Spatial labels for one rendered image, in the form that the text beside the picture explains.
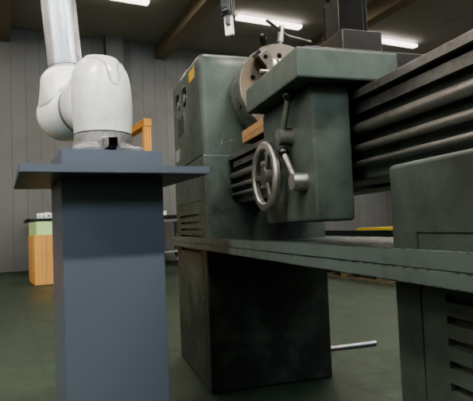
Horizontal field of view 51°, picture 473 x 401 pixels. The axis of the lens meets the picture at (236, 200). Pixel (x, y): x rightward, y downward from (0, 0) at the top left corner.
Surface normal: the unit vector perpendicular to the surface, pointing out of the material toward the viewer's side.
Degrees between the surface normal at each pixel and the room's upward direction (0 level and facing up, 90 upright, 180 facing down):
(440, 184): 90
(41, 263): 90
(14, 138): 90
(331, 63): 90
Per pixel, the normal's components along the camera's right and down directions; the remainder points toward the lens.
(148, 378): 0.44, -0.06
